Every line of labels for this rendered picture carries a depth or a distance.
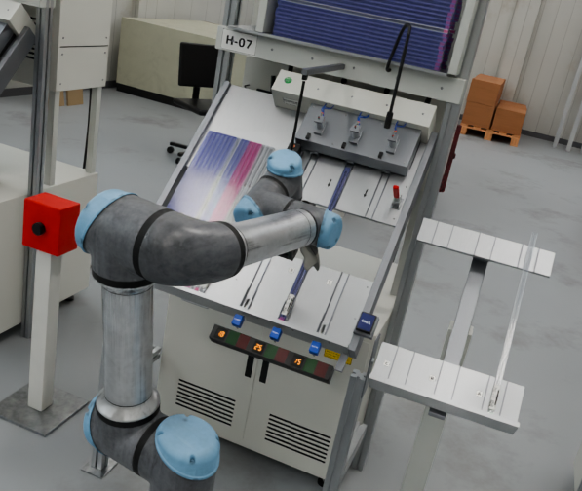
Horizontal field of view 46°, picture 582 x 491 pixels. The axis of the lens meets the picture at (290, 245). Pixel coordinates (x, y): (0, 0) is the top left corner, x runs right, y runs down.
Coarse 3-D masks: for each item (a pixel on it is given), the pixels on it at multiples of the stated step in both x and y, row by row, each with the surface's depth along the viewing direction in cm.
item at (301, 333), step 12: (156, 288) 196; (168, 288) 191; (180, 288) 187; (192, 300) 192; (204, 300) 187; (216, 300) 184; (228, 312) 188; (240, 312) 184; (252, 312) 182; (264, 324) 185; (276, 324) 181; (288, 324) 179; (300, 336) 181; (312, 336) 177; (324, 336) 176; (336, 348) 178
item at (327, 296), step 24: (264, 264) 190; (288, 264) 189; (216, 288) 188; (240, 288) 188; (264, 288) 187; (288, 288) 186; (312, 288) 185; (336, 288) 184; (360, 288) 183; (264, 312) 184; (312, 312) 182; (336, 312) 181; (360, 312) 180; (336, 336) 178
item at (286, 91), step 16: (288, 80) 210; (304, 80) 209; (320, 80) 208; (288, 96) 209; (304, 96) 206; (320, 96) 205; (336, 96) 204; (352, 96) 204; (368, 96) 203; (384, 96) 202; (304, 112) 213; (352, 112) 203; (368, 112) 201; (384, 112) 200; (400, 112) 199; (416, 112) 198; (432, 112) 198; (416, 128) 198; (432, 128) 202
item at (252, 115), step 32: (224, 96) 220; (256, 96) 218; (224, 128) 214; (256, 128) 213; (288, 128) 211; (320, 160) 204; (416, 160) 200; (320, 192) 199; (352, 192) 198; (384, 192) 196; (384, 224) 193
